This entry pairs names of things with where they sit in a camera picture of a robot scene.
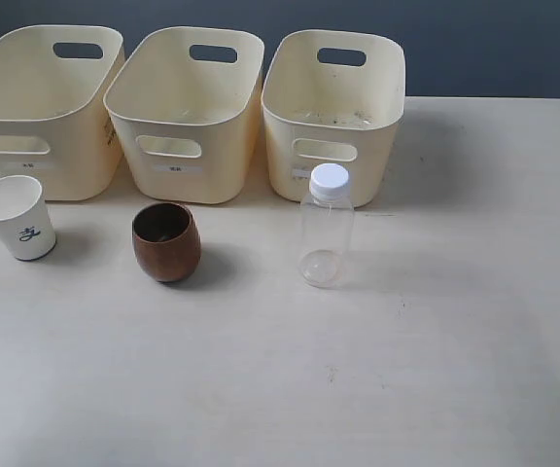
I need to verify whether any clear plastic bottle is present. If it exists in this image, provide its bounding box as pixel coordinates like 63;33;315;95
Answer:
298;162;354;287

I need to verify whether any brown wooden cup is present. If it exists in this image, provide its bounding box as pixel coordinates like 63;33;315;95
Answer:
132;202;201;282

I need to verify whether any white paper cup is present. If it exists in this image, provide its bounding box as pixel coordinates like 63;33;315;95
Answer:
0;175;56;262

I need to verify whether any right cream plastic bin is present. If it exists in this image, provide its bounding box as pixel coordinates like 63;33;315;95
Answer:
262;29;405;207

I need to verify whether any cream plastic bin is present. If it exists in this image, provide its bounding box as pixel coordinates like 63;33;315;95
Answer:
262;29;405;207
103;26;264;204
0;24;124;201

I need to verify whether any middle cream plastic bin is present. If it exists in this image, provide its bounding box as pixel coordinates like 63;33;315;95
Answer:
103;26;264;204

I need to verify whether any left cream plastic bin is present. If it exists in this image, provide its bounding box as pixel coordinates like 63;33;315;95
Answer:
0;24;124;201

